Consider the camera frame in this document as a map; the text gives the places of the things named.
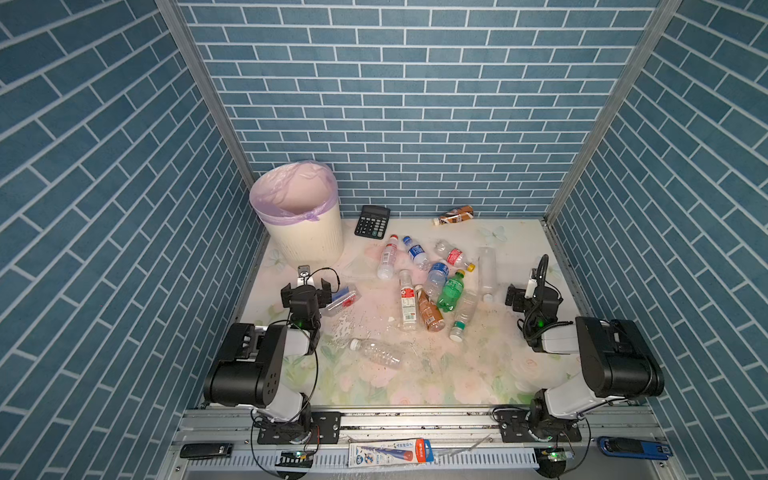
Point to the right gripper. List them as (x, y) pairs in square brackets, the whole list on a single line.
[(516, 297)]

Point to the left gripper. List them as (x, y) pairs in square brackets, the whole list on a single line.
[(305, 289)]

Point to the frosted tall clear bottle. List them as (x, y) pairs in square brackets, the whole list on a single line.
[(488, 277)]

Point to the brown Nescafe coffee bottle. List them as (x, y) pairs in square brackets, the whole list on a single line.
[(456, 215)]

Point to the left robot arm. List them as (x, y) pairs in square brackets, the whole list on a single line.
[(247, 368)]

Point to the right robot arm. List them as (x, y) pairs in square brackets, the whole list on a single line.
[(615, 361)]

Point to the white bin with pink liner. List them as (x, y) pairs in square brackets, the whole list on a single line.
[(299, 205)]

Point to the flat bottle blue red label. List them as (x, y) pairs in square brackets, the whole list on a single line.
[(341, 300)]

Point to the clear bottle with green cap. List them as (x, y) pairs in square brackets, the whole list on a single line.
[(463, 314)]

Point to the white bottle with red cap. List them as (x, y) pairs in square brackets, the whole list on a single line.
[(385, 270)]

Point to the green soda bottle yellow cap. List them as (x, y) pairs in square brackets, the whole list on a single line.
[(451, 292)]

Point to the crushed clear bottle white cap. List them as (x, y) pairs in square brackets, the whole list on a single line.
[(378, 352)]

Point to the clear bottle red white label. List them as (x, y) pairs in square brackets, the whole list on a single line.
[(408, 301)]

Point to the clear bottle red label yellow cap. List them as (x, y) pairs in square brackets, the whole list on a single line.
[(453, 256)]

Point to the black desk calculator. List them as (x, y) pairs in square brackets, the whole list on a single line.
[(373, 222)]

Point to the brown tea bottle white cap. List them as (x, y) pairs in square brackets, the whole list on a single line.
[(428, 312)]

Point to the Pocari Sweat clear bottle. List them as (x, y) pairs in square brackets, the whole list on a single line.
[(436, 280)]

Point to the clear bottle blue label blue cap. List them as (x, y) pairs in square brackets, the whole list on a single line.
[(417, 253)]

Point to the white red blue tube package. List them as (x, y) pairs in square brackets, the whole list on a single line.
[(415, 451)]

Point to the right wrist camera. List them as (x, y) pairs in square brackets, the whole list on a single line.
[(531, 285)]

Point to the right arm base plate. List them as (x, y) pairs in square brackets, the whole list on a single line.
[(517, 425)]

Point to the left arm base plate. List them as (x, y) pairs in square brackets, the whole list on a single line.
[(321, 427)]

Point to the blue black device on rail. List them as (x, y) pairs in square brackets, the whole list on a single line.
[(620, 447)]

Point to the white slotted cable duct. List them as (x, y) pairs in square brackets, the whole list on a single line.
[(344, 461)]

